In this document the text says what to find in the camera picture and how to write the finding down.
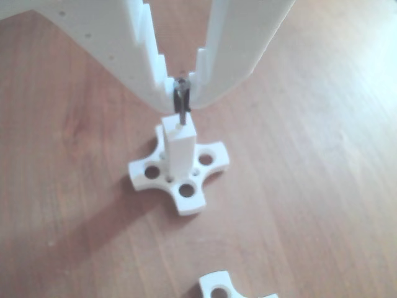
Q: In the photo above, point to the white cross-base post stand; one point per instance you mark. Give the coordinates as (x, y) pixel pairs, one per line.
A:
(214, 277)
(178, 149)

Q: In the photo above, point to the silver metal screw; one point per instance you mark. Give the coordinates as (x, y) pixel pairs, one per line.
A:
(183, 118)

